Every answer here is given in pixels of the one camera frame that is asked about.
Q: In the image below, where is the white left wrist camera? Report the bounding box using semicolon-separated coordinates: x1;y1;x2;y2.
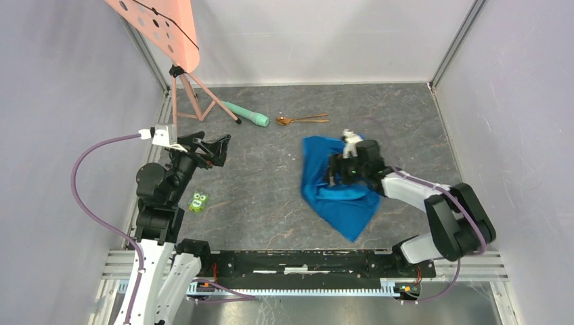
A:
138;123;187;152

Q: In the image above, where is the white cable duct strip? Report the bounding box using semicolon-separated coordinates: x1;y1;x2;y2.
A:
115;280;405;298

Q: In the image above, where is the mint green flashlight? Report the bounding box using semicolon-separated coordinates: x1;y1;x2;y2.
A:
223;102;269;127

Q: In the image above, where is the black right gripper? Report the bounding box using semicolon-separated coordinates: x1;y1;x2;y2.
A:
321;152;368;186

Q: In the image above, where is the gold fork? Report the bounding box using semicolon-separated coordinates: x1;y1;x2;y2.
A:
285;113;329;123

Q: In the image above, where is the gold spoon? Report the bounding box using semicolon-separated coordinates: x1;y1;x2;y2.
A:
275;116;330;126

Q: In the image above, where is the green owl toy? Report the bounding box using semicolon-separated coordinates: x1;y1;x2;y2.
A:
188;191;209;213

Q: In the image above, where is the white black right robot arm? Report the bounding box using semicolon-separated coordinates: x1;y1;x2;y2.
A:
325;139;496;276

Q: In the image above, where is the blue cloth napkin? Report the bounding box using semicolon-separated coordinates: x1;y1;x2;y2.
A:
300;135;382;242

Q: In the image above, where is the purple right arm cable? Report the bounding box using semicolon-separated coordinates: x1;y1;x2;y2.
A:
368;117;488;305

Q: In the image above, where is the pink music stand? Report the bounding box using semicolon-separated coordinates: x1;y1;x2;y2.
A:
107;0;242;124

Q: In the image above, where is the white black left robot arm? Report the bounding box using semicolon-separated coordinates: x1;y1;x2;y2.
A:
114;125;231;324

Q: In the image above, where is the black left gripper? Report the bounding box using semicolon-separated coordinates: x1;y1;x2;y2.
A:
167;131;231;204

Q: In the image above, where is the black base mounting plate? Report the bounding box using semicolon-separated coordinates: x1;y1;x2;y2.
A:
198;250;437;290

